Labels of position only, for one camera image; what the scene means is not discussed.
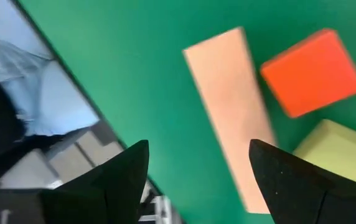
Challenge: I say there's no yellow cube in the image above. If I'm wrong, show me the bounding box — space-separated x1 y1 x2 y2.
292 118 356 185

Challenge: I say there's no red cube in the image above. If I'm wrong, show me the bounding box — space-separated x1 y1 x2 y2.
260 27 356 119

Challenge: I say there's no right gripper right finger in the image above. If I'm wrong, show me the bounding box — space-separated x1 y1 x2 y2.
248 138 356 224

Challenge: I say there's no long natural wood block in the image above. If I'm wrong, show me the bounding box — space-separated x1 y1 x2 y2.
182 26 279 215

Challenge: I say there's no black table frame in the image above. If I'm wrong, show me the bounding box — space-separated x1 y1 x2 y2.
12 0 168 197

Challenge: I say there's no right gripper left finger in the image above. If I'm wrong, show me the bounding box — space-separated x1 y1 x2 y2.
39 139 151 224

